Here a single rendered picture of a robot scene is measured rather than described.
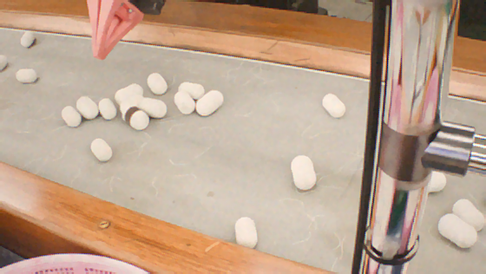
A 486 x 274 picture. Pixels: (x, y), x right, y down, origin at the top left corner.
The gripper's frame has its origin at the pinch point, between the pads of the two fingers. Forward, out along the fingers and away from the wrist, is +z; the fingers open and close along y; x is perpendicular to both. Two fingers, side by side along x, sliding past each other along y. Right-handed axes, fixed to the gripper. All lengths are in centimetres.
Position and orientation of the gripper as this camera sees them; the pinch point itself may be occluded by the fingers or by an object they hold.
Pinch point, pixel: (100, 52)
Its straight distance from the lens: 61.4
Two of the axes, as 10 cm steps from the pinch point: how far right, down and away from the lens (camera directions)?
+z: -2.6, 9.6, -1.0
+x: 3.6, 2.0, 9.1
